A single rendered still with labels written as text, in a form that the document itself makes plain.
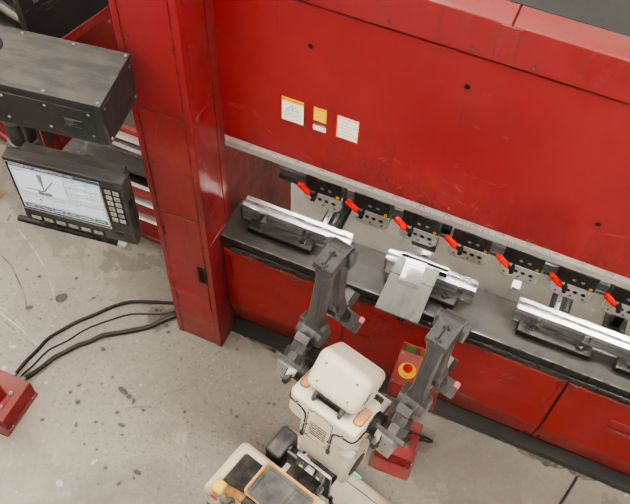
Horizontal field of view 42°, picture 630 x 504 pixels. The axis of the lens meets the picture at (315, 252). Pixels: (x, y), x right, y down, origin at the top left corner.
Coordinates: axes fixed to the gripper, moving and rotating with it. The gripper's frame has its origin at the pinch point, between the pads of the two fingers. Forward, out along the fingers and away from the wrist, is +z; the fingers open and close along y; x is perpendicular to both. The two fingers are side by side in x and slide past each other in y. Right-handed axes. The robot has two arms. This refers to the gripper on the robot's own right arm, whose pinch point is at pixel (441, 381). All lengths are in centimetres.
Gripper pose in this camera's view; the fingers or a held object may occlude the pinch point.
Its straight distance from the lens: 316.1
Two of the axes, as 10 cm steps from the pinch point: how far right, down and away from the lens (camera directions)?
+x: -5.6, 8.3, -0.4
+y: -7.9, -5.2, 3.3
